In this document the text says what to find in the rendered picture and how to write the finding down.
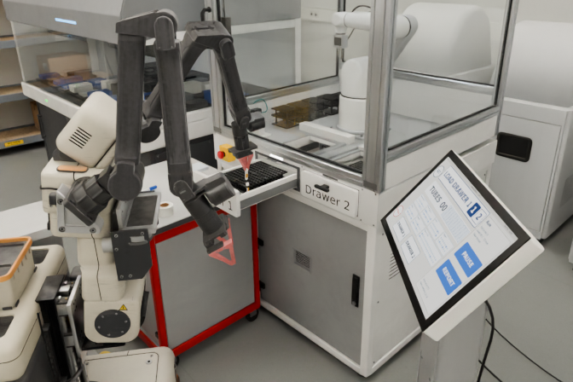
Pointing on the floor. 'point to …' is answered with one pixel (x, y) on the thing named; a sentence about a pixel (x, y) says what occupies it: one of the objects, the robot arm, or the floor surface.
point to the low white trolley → (196, 274)
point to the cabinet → (333, 280)
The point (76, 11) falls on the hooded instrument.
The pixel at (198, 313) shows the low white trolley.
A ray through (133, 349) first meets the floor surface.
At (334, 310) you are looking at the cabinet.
